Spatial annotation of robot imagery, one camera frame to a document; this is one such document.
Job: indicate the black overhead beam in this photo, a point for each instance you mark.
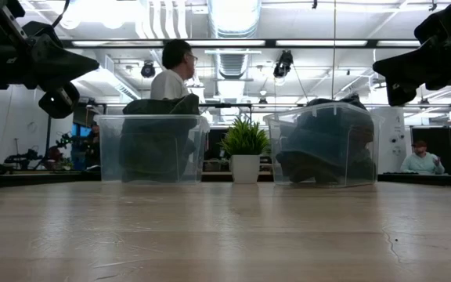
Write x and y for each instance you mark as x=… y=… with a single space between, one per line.
x=270 y=43

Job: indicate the dark green cap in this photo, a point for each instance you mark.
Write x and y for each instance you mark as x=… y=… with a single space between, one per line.
x=155 y=149
x=351 y=101

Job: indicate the person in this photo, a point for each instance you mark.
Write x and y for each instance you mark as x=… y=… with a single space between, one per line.
x=93 y=145
x=419 y=162
x=168 y=84

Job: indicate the clear plastic container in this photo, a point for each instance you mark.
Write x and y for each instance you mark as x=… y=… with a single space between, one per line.
x=274 y=133
x=108 y=156

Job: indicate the silver ventilation duct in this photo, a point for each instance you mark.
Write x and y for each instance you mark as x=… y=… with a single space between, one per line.
x=233 y=19

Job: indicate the black horizontal rail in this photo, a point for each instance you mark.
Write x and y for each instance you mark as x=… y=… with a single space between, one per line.
x=229 y=105

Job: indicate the green plant in white pot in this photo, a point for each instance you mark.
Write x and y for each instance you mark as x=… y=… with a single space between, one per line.
x=245 y=168

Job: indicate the black aluminium table frame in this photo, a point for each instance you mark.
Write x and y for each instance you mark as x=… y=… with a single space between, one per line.
x=33 y=178

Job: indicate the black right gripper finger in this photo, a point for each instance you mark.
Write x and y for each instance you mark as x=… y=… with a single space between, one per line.
x=413 y=64
x=399 y=94

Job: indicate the blue denim cap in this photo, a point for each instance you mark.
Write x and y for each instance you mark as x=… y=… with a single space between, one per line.
x=319 y=137

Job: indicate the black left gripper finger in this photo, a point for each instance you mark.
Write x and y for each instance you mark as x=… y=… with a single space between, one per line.
x=61 y=64
x=59 y=102

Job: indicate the navy blue cap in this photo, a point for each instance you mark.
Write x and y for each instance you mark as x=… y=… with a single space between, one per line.
x=307 y=168

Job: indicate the black ceiling spotlight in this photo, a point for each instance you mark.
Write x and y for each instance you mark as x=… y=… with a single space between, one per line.
x=148 y=69
x=283 y=62

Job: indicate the blue lit monitor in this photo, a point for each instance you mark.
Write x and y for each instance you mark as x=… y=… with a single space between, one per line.
x=80 y=130

